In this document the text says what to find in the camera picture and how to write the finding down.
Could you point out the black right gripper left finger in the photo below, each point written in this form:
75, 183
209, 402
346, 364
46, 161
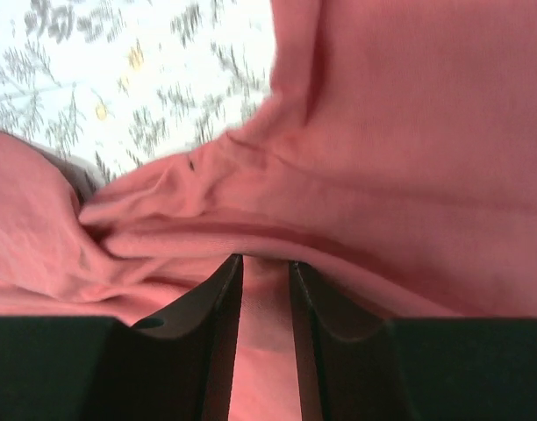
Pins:
177, 363

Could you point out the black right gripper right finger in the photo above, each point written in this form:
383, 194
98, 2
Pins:
346, 369

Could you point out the pink t shirt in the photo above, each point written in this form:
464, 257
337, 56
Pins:
397, 154

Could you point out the floral patterned table mat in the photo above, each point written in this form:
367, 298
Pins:
112, 85

